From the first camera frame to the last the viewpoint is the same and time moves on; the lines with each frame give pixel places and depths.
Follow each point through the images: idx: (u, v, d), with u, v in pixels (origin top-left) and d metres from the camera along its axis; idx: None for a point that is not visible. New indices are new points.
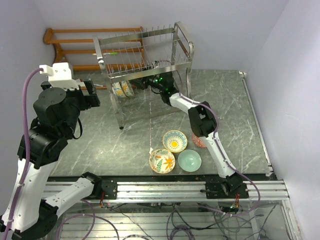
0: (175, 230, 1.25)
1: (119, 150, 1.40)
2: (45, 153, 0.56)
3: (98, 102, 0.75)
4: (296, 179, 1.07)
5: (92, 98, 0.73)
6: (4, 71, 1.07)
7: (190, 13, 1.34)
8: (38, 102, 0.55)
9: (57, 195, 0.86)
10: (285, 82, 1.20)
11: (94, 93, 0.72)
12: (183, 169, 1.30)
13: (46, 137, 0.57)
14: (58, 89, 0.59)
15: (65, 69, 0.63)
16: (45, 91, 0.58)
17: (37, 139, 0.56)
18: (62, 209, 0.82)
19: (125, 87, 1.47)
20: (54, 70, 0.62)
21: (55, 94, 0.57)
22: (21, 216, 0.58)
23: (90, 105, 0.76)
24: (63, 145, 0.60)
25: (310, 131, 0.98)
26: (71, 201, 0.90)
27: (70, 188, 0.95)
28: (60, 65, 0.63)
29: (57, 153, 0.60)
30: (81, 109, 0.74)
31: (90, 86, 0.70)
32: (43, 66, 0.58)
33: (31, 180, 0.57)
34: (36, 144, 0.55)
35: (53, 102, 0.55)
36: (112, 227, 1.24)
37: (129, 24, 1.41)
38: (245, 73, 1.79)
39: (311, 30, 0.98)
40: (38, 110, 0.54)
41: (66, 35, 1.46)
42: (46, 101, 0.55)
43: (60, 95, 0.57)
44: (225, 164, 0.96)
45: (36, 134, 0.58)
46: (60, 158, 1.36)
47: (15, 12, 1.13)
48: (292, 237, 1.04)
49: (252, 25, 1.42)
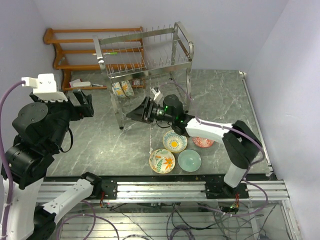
0: (175, 230, 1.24)
1: (119, 150, 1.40)
2: (29, 172, 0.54)
3: (90, 113, 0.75)
4: (296, 179, 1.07)
5: (84, 109, 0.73)
6: (4, 71, 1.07)
7: (189, 13, 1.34)
8: (17, 119, 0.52)
9: (55, 201, 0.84)
10: (285, 82, 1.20)
11: (85, 104, 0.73)
12: (183, 169, 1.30)
13: (29, 155, 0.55)
14: (39, 105, 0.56)
15: (50, 81, 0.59)
16: (25, 106, 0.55)
17: (21, 156, 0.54)
18: (61, 215, 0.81)
19: (125, 87, 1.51)
20: (38, 82, 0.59)
21: (36, 110, 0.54)
22: (13, 232, 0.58)
23: (83, 115, 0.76)
24: (48, 162, 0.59)
25: (310, 130, 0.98)
26: (70, 206, 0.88)
27: (69, 191, 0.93)
28: (45, 77, 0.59)
29: (41, 170, 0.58)
30: (73, 119, 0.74)
31: (80, 95, 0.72)
32: (25, 80, 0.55)
33: (18, 198, 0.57)
34: (19, 163, 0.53)
35: (33, 120, 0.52)
36: (112, 227, 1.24)
37: (129, 24, 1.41)
38: (245, 73, 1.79)
39: (312, 30, 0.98)
40: (17, 128, 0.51)
41: (66, 35, 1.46)
42: (26, 119, 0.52)
43: (42, 111, 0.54)
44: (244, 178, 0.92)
45: (19, 151, 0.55)
46: (60, 157, 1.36)
47: (14, 12, 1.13)
48: (292, 237, 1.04)
49: (251, 24, 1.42)
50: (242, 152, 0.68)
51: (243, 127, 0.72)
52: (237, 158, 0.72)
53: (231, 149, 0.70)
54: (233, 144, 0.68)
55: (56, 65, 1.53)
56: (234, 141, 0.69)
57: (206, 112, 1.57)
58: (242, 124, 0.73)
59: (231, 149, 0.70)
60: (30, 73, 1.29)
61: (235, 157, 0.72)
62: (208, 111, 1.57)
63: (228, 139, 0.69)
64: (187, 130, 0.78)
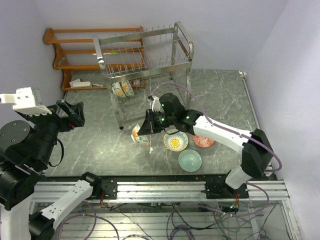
0: (175, 230, 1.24)
1: (119, 150, 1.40)
2: (13, 193, 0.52)
3: (80, 122, 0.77)
4: (296, 180, 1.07)
5: (73, 119, 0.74)
6: (4, 71, 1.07)
7: (189, 13, 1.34)
8: None
9: (54, 205, 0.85)
10: (285, 83, 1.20)
11: (72, 114, 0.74)
12: (183, 168, 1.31)
13: (13, 175, 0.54)
14: (21, 123, 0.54)
15: (28, 96, 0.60)
16: (5, 125, 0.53)
17: (5, 177, 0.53)
18: (60, 220, 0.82)
19: (125, 87, 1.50)
20: (16, 97, 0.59)
21: (17, 129, 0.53)
22: None
23: (73, 125, 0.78)
24: (34, 180, 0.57)
25: (310, 131, 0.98)
26: (69, 208, 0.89)
27: (68, 193, 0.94)
28: (22, 91, 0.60)
29: (27, 189, 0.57)
30: (63, 130, 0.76)
31: (66, 107, 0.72)
32: (1, 98, 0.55)
33: (7, 218, 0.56)
34: (2, 183, 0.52)
35: (14, 141, 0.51)
36: (113, 227, 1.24)
37: (129, 24, 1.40)
38: (245, 73, 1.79)
39: (311, 32, 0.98)
40: None
41: (66, 34, 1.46)
42: (6, 140, 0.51)
43: (23, 130, 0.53)
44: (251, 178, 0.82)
45: (3, 170, 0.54)
46: (60, 157, 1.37)
47: (15, 13, 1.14)
48: (292, 237, 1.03)
49: (251, 25, 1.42)
50: (259, 165, 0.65)
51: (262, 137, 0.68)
52: (249, 167, 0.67)
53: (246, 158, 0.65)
54: (254, 157, 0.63)
55: (56, 65, 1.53)
56: (254, 153, 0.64)
57: (206, 112, 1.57)
58: (262, 135, 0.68)
59: (249, 161, 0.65)
60: (30, 73, 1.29)
61: (247, 166, 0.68)
62: (208, 111, 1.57)
63: (249, 152, 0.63)
64: (194, 129, 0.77)
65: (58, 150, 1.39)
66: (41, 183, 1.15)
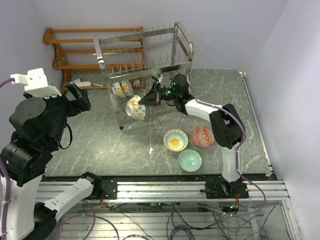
0: (175, 230, 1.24)
1: (119, 150, 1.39)
2: (27, 169, 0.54)
3: (87, 105, 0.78)
4: (296, 180, 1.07)
5: (80, 102, 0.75)
6: (5, 71, 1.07)
7: (189, 13, 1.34)
8: (14, 115, 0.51)
9: (56, 198, 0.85)
10: (285, 83, 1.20)
11: (80, 97, 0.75)
12: (183, 169, 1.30)
13: (27, 151, 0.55)
14: (37, 100, 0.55)
15: (40, 76, 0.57)
16: (22, 102, 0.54)
17: (18, 154, 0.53)
18: (61, 212, 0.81)
19: (125, 88, 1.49)
20: (28, 78, 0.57)
21: (34, 106, 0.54)
22: (13, 229, 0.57)
23: (80, 109, 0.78)
24: (45, 159, 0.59)
25: (310, 132, 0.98)
26: (71, 203, 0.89)
27: (70, 189, 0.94)
28: (35, 72, 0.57)
29: (40, 167, 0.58)
30: (71, 114, 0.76)
31: (74, 89, 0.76)
32: (14, 77, 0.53)
33: (17, 196, 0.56)
34: (17, 160, 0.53)
35: (31, 115, 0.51)
36: (113, 227, 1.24)
37: (129, 24, 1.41)
38: (245, 73, 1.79)
39: (312, 31, 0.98)
40: (14, 123, 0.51)
41: (66, 35, 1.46)
42: (23, 115, 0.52)
43: (39, 106, 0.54)
44: (235, 154, 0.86)
45: (17, 147, 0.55)
46: (60, 157, 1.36)
47: (15, 13, 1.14)
48: (292, 237, 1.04)
49: (251, 24, 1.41)
50: (224, 130, 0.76)
51: (232, 110, 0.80)
52: (218, 135, 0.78)
53: (214, 125, 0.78)
54: (216, 120, 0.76)
55: (56, 65, 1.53)
56: (219, 119, 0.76)
57: None
58: (230, 108, 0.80)
59: (215, 126, 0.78)
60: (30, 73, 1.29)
61: (217, 134, 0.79)
62: None
63: (214, 116, 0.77)
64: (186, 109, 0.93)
65: (58, 150, 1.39)
66: (40, 183, 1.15)
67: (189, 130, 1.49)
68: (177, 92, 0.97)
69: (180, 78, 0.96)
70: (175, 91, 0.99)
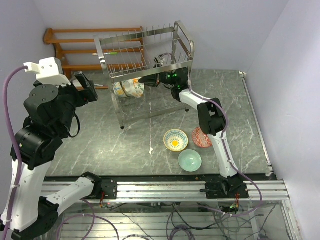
0: (175, 230, 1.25)
1: (119, 150, 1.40)
2: (39, 153, 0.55)
3: (95, 96, 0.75)
4: (296, 180, 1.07)
5: (87, 92, 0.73)
6: (5, 71, 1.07)
7: (190, 13, 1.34)
8: (29, 99, 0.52)
9: (58, 194, 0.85)
10: (285, 83, 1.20)
11: (88, 87, 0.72)
12: (183, 169, 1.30)
13: (39, 136, 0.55)
14: (50, 86, 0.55)
15: (51, 64, 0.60)
16: (35, 88, 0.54)
17: (31, 138, 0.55)
18: (63, 207, 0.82)
19: None
20: (40, 66, 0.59)
21: (47, 92, 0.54)
22: (19, 217, 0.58)
23: (88, 99, 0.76)
24: (57, 145, 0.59)
25: (310, 132, 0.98)
26: (72, 199, 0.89)
27: (71, 186, 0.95)
28: (46, 61, 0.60)
29: (51, 152, 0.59)
30: (79, 104, 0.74)
31: (83, 79, 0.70)
32: (28, 65, 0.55)
33: (26, 180, 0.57)
34: (29, 144, 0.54)
35: (45, 100, 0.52)
36: (112, 227, 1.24)
37: (129, 24, 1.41)
38: (245, 73, 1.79)
39: (311, 31, 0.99)
40: (28, 108, 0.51)
41: (66, 35, 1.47)
42: (37, 100, 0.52)
43: (53, 92, 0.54)
44: (222, 142, 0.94)
45: (29, 133, 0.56)
46: (60, 158, 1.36)
47: (15, 12, 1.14)
48: (292, 237, 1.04)
49: (251, 24, 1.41)
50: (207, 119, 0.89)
51: (218, 103, 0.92)
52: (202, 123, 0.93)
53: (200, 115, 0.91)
54: (203, 112, 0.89)
55: None
56: (205, 111, 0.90)
57: None
58: (217, 101, 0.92)
59: (200, 116, 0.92)
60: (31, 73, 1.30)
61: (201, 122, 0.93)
62: None
63: (201, 107, 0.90)
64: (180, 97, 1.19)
65: (58, 151, 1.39)
66: None
67: (189, 129, 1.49)
68: (176, 81, 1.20)
69: (182, 71, 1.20)
70: (174, 80, 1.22)
